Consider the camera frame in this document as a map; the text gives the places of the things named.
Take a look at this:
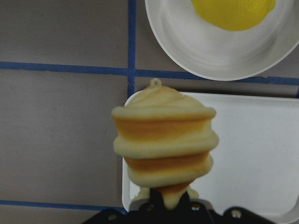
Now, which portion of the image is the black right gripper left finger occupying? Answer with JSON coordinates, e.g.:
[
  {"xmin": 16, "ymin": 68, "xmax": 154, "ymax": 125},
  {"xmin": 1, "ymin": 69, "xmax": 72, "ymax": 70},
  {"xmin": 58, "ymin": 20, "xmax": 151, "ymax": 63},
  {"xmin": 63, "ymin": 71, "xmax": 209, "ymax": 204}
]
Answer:
[{"xmin": 146, "ymin": 189, "xmax": 166, "ymax": 212}]

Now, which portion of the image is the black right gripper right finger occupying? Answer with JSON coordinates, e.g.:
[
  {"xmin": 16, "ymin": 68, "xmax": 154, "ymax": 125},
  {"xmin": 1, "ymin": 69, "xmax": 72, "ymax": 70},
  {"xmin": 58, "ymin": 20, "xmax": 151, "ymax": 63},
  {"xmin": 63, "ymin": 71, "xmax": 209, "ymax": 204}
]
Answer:
[{"xmin": 175, "ymin": 187, "xmax": 201, "ymax": 211}]

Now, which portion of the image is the ridged yellow bread loaf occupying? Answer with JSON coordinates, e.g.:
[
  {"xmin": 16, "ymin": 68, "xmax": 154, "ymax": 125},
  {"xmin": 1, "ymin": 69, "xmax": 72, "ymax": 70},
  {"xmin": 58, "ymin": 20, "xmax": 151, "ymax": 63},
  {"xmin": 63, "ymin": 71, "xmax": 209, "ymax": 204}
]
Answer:
[{"xmin": 112, "ymin": 78, "xmax": 219, "ymax": 210}]

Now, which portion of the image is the white round plate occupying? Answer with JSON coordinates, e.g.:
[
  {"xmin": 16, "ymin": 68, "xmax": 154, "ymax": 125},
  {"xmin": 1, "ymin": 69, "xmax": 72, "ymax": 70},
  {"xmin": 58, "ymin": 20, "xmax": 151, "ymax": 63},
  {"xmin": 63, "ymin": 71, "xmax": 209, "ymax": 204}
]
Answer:
[{"xmin": 145, "ymin": 0, "xmax": 299, "ymax": 81}]

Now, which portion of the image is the white rectangular tray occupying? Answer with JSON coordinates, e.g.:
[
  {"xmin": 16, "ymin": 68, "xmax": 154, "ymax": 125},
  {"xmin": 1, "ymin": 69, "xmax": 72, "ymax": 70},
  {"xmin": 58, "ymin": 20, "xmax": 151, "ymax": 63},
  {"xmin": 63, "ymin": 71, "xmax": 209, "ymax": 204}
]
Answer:
[{"xmin": 121, "ymin": 91, "xmax": 299, "ymax": 224}]

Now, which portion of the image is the yellow lemon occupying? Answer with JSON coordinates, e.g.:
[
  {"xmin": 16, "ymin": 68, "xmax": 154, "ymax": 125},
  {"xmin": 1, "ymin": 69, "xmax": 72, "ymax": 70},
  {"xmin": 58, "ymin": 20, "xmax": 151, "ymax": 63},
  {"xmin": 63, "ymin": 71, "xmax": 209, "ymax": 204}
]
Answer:
[{"xmin": 191, "ymin": 0, "xmax": 276, "ymax": 31}]

